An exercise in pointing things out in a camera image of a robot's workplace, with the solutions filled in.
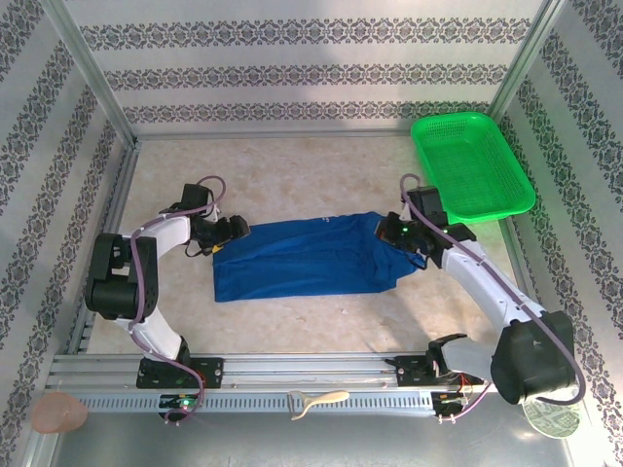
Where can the pink translucent disc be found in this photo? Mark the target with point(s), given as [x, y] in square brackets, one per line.
[58, 413]

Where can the blue printed t-shirt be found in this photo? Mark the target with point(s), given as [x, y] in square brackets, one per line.
[311, 258]

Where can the small controller board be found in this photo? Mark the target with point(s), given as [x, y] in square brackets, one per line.
[450, 400]
[182, 402]

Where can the green perforated plastic basket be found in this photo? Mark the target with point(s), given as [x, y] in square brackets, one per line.
[472, 170]

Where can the aluminium frame post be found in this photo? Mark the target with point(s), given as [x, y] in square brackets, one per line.
[528, 51]
[92, 73]

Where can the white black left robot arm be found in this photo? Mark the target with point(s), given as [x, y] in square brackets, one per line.
[165, 231]

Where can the cream plastic peeler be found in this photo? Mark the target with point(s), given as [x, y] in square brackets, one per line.
[326, 398]

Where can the round QR code disc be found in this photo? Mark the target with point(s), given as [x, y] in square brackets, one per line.
[555, 420]

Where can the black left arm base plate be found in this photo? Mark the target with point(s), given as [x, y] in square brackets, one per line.
[209, 372]

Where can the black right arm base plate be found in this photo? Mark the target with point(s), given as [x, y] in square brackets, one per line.
[409, 372]

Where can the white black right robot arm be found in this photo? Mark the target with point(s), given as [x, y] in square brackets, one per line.
[487, 282]

